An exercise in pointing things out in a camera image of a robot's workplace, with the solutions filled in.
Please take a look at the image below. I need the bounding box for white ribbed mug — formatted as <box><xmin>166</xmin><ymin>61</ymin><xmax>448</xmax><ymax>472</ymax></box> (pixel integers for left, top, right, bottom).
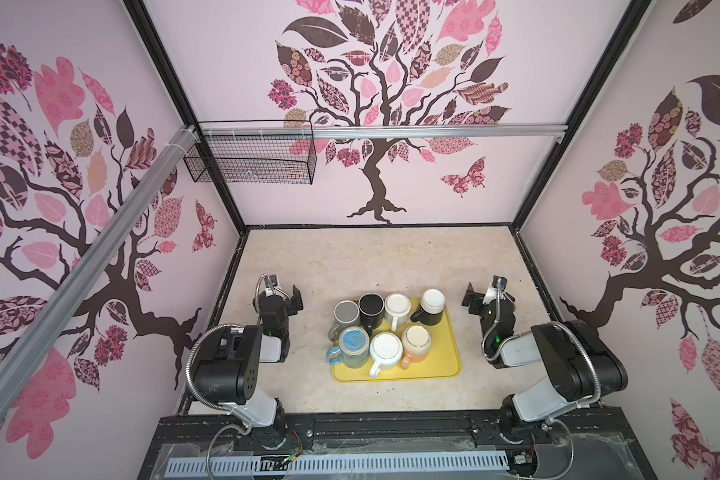
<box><xmin>369</xmin><ymin>332</ymin><xmax>404</xmax><ymax>378</ymax></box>

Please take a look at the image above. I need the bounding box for yellow plastic tray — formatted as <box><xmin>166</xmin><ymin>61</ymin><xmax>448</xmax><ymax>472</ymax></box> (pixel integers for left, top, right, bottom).
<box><xmin>331</xmin><ymin>298</ymin><xmax>462</xmax><ymax>383</ymax></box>

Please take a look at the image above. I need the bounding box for black and white mug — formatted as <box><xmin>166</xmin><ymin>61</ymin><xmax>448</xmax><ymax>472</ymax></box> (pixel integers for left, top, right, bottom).
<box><xmin>410</xmin><ymin>289</ymin><xmax>446</xmax><ymax>326</ymax></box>

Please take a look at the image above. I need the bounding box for aluminium rail back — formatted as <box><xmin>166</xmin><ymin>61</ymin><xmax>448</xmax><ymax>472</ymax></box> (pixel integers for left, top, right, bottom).
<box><xmin>200</xmin><ymin>123</ymin><xmax>568</xmax><ymax>140</ymax></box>

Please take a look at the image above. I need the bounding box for black base frame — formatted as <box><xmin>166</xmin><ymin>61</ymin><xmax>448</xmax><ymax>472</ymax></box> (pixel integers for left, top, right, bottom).
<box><xmin>138</xmin><ymin>407</ymin><xmax>655</xmax><ymax>479</ymax></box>

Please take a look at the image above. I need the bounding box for black wire basket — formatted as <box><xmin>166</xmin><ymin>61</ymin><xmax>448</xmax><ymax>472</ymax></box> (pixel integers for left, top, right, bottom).
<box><xmin>184</xmin><ymin>120</ymin><xmax>317</xmax><ymax>185</ymax></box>

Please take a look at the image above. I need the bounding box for aluminium rail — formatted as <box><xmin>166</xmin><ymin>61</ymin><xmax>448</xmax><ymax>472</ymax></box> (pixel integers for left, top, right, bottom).
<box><xmin>0</xmin><ymin>125</ymin><xmax>198</xmax><ymax>422</ymax></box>
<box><xmin>200</xmin><ymin>123</ymin><xmax>568</xmax><ymax>140</ymax></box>

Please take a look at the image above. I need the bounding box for blue butterfly mug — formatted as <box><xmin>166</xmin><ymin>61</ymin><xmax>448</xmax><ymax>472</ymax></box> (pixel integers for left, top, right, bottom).
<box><xmin>326</xmin><ymin>326</ymin><xmax>370</xmax><ymax>369</ymax></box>

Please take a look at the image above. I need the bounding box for grey mug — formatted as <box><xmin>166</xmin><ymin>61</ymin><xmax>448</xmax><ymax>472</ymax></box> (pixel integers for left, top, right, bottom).
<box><xmin>328</xmin><ymin>300</ymin><xmax>361</xmax><ymax>342</ymax></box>

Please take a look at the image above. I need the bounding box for orange speckled mug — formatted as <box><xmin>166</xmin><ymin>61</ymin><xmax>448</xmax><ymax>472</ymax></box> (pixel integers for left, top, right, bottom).
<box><xmin>400</xmin><ymin>325</ymin><xmax>433</xmax><ymax>369</ymax></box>

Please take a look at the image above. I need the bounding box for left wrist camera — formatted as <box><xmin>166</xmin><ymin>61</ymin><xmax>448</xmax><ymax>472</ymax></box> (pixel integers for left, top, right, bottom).
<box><xmin>263</xmin><ymin>274</ymin><xmax>280</xmax><ymax>296</ymax></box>

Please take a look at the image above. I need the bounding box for aluminium rail left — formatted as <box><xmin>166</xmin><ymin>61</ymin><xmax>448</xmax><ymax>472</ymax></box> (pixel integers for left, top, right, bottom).
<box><xmin>0</xmin><ymin>125</ymin><xmax>198</xmax><ymax>422</ymax></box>

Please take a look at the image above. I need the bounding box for white slotted cable duct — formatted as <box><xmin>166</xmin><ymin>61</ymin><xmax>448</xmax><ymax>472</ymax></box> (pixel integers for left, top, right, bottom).
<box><xmin>163</xmin><ymin>451</ymin><xmax>509</xmax><ymax>479</ymax></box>

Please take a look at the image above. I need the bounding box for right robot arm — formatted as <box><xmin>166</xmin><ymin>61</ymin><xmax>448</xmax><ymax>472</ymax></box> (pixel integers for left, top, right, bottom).
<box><xmin>461</xmin><ymin>276</ymin><xmax>628</xmax><ymax>444</ymax></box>

